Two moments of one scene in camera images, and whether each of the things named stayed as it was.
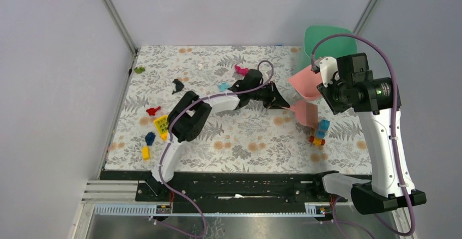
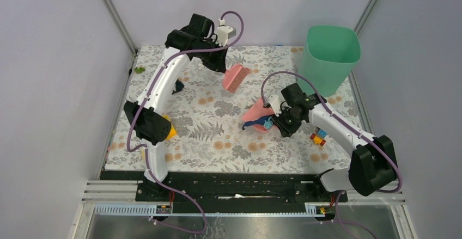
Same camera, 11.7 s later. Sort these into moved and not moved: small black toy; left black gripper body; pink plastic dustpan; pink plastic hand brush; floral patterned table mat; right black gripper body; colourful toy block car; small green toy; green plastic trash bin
Moved: left black gripper body; right black gripper body; pink plastic hand brush; pink plastic dustpan
Not moved: colourful toy block car; green plastic trash bin; floral patterned table mat; small black toy; small green toy
